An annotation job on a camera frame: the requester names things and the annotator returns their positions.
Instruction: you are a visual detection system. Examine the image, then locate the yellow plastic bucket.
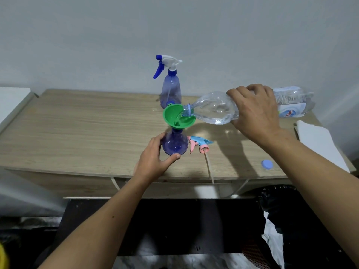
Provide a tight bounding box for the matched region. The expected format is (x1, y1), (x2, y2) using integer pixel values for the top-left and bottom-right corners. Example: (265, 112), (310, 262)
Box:
(0, 243), (9, 269)

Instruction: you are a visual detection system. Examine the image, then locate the pink and light blue spray head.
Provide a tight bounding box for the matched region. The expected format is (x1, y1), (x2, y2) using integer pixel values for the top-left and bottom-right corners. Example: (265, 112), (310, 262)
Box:
(187, 136), (215, 185)

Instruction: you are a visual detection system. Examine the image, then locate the stack of white paper sheets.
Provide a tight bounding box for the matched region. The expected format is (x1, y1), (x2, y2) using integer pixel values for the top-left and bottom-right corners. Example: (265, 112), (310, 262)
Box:
(294, 120), (350, 173)

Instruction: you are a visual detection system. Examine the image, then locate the person's left hand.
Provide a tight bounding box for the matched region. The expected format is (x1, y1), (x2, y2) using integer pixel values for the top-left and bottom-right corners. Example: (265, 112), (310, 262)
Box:
(133, 132), (181, 184)

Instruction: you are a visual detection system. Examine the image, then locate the round blue spray bottle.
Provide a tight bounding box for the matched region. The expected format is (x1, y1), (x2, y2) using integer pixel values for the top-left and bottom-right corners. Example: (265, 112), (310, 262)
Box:
(162, 128), (189, 156)

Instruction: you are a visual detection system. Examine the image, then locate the person's right hand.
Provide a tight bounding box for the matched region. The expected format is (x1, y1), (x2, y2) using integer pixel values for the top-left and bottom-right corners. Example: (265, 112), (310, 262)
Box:
(226, 84), (292, 149)

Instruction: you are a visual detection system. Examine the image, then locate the person's left forearm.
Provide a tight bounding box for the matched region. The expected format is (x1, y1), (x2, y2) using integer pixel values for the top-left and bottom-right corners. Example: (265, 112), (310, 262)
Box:
(38, 173), (153, 269)

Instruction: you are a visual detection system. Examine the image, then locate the white blue trigger sprayer head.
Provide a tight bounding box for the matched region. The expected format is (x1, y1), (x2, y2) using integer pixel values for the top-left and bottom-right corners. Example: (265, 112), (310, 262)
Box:
(153, 55), (183, 80)

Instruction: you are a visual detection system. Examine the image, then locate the clear plastic water bottle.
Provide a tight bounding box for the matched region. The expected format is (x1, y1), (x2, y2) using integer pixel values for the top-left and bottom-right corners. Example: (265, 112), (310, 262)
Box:
(182, 86), (315, 125)

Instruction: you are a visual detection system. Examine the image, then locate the black trash bin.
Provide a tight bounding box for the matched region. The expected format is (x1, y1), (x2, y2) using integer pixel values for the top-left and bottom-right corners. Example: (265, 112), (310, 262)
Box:
(242, 185), (357, 269)

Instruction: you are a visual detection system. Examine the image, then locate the crumpled white paper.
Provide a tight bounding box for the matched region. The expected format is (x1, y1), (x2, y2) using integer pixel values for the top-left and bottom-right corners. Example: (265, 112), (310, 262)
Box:
(261, 211), (285, 269)

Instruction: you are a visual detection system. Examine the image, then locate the blue spray bottle body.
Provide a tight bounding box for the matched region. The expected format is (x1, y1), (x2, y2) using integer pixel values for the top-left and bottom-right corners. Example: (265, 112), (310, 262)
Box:
(160, 70), (182, 109)

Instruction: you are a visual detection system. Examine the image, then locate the white side table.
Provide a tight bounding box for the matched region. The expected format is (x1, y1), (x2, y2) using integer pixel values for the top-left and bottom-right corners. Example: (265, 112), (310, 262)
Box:
(0, 87), (37, 132)

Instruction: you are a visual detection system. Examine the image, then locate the person's right forearm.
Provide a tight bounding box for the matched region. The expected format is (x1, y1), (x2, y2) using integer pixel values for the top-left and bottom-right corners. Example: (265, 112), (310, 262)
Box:
(265, 134), (359, 264)

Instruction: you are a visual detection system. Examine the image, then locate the green plastic funnel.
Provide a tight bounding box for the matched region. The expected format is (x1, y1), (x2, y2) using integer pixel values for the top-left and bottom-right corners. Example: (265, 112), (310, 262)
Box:
(163, 103), (196, 129)

